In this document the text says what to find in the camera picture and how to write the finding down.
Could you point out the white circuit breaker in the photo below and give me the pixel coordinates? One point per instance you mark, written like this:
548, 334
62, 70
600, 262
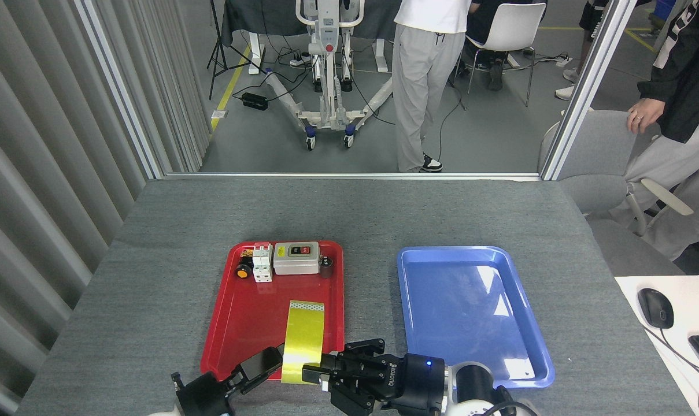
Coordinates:
262, 266

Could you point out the black power adapter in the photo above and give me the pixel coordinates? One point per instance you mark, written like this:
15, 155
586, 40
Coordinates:
254, 101

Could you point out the black tripod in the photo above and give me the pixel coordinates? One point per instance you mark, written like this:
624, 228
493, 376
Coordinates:
216, 32

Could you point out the black orange push button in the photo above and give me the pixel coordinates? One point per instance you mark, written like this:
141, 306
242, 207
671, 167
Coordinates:
243, 271

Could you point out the grey office chair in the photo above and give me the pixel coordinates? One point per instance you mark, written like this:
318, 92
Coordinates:
603, 144

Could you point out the white floor plate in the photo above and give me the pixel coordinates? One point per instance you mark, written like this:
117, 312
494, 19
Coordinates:
219, 114

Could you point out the white desk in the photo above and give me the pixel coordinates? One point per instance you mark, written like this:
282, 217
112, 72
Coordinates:
690, 312

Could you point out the blue plastic tray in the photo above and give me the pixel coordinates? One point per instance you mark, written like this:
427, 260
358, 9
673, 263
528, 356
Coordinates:
459, 312

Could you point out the person's hand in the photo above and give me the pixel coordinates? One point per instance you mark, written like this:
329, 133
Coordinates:
645, 114

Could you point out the white stand on wheels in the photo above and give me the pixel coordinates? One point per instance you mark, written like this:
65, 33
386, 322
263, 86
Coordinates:
329, 34

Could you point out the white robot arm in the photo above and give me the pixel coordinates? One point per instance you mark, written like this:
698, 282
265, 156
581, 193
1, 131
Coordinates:
470, 387
163, 413

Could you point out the red plastic tray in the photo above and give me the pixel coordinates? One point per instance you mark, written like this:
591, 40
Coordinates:
251, 323

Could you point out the black computer mouse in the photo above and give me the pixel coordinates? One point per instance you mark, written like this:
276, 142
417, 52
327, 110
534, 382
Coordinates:
655, 309

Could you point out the grey pleated curtain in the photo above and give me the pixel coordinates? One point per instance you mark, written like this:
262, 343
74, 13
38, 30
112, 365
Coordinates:
25, 173
152, 69

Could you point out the white plastic chair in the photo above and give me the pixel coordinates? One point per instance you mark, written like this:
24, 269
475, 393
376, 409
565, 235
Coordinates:
514, 26

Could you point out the small dark cylinder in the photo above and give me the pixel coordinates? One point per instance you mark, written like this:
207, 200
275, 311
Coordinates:
326, 267

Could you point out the silver aluminium rail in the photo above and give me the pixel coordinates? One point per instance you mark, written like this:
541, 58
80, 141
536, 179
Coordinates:
349, 175

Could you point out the grey push button switch box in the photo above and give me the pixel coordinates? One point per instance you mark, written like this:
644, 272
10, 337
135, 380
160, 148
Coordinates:
294, 264

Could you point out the white power strip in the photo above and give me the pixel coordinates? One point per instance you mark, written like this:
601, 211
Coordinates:
298, 60
560, 59

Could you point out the silver aluminium post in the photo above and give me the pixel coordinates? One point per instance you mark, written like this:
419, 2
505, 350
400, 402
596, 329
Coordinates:
586, 86
124, 98

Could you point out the yellow tape roll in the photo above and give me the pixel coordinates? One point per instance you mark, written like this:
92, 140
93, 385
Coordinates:
303, 341

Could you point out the person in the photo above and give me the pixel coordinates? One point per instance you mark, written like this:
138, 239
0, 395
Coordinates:
591, 14
499, 11
684, 75
424, 69

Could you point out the table with dark cloth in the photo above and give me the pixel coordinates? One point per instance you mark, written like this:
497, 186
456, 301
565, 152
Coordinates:
256, 17

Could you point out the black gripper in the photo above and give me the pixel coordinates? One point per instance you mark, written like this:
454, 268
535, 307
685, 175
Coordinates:
202, 398
421, 384

